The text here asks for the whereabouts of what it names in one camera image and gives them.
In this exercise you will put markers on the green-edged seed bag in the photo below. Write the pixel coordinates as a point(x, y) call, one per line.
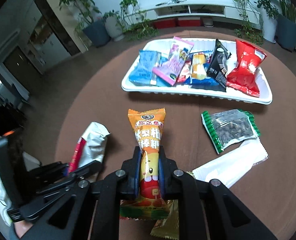
point(229, 127)

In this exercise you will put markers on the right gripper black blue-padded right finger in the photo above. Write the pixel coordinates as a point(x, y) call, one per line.
point(208, 210)

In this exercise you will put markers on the red storage box left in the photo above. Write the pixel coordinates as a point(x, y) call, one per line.
point(165, 23)

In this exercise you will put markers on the left plant in white pot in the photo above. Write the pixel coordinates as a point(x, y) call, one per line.
point(113, 25)

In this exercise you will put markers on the person's left hand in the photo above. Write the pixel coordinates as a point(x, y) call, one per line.
point(22, 227)

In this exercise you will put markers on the pink snack packet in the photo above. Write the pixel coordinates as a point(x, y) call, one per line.
point(170, 70)

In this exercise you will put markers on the silver red snack bag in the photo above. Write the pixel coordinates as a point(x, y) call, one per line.
point(90, 146)

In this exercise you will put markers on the plant in white pot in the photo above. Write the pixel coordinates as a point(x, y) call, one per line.
point(269, 14)
point(113, 25)

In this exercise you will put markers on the yellow blue snack packet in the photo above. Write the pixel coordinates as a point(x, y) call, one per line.
point(197, 64)

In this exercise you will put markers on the white TV console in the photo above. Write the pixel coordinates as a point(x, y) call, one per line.
point(218, 12)

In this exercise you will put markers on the gold snack packet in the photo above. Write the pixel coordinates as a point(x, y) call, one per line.
point(168, 228)

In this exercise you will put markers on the wooden display cabinet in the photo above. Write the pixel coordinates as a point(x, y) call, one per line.
point(48, 35)

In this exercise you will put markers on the red storage box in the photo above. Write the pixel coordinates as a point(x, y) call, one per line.
point(165, 23)
point(189, 21)

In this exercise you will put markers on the left plant in blue pot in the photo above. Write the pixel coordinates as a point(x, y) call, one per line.
point(89, 20)

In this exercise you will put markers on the tall plant in blue pot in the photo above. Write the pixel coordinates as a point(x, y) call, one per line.
point(286, 26)

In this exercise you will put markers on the orange candy bag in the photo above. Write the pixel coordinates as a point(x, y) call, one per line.
point(148, 130)

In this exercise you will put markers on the black snack packet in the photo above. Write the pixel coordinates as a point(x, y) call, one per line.
point(217, 68)

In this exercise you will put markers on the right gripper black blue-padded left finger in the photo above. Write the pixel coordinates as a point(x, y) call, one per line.
point(78, 209)

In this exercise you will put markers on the white snack packet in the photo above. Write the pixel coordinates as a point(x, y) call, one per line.
point(232, 166)

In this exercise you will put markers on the red storage box right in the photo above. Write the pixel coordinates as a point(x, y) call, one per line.
point(189, 21)

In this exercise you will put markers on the light blue snack bag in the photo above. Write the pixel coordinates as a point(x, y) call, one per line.
point(142, 74)

